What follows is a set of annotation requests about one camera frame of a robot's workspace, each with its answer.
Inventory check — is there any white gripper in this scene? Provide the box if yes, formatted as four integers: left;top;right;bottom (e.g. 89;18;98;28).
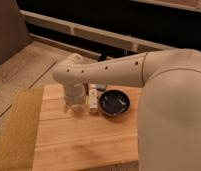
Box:
63;84;86;113

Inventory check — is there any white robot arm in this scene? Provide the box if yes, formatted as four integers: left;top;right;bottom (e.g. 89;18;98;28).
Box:
53;49;201;171

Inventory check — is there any wooden board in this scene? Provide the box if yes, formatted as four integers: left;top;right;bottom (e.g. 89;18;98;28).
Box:
32;84;141;171

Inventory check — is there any blue grey block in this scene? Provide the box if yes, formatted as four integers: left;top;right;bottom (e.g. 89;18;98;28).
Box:
97;84;107;91

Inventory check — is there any black bowl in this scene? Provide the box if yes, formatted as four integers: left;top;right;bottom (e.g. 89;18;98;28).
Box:
99;90;130;117

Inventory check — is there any yellow mat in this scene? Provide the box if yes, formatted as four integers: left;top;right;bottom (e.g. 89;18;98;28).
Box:
0;88;43;171

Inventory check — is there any grey cabinet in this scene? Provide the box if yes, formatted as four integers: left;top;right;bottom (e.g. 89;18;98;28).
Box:
0;0;31;64

